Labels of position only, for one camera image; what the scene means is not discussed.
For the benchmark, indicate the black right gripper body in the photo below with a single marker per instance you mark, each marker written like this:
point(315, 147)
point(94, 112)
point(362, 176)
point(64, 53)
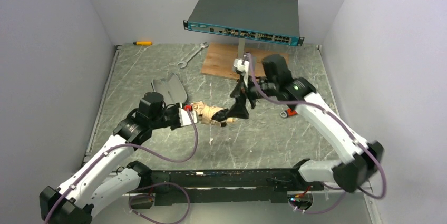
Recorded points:
point(249, 94)

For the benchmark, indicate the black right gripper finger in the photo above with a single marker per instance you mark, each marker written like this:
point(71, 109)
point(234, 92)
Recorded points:
point(238, 109)
point(239, 90)

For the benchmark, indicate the beige black folding umbrella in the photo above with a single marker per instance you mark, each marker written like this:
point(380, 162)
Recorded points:
point(212, 115)

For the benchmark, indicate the brown plywood board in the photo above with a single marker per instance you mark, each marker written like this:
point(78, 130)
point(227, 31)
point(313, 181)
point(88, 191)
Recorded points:
point(220, 57)

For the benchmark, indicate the teal network switch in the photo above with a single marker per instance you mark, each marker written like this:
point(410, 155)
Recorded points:
point(273, 21)

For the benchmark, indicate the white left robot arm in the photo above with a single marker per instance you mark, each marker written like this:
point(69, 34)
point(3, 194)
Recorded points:
point(104, 159)

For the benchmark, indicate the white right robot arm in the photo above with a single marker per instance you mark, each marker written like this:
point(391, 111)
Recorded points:
point(358, 159)

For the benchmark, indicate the silver open end wrench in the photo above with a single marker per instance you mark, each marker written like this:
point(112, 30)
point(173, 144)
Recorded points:
point(184, 62)

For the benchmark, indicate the yellow utility knife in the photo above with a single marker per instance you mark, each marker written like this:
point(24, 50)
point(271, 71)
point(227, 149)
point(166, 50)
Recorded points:
point(142, 43)

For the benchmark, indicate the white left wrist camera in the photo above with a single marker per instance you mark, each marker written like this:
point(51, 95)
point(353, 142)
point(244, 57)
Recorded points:
point(187, 116)

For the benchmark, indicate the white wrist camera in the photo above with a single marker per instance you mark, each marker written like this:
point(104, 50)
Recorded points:
point(187, 116)
point(242, 67)

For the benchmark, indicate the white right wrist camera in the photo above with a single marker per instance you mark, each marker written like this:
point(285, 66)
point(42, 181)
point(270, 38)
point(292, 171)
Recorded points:
point(242, 67)

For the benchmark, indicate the metal stand bracket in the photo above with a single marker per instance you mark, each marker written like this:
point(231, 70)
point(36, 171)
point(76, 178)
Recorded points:
point(242, 49)

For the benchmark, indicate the red handled adjustable wrench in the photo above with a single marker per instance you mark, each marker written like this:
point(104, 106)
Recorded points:
point(288, 113)

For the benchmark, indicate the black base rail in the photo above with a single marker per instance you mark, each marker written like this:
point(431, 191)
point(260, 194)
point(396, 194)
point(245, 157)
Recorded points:
point(275, 185)

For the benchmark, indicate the aluminium frame profile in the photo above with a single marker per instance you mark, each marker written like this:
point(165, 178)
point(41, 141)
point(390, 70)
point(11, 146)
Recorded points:
point(92, 192)

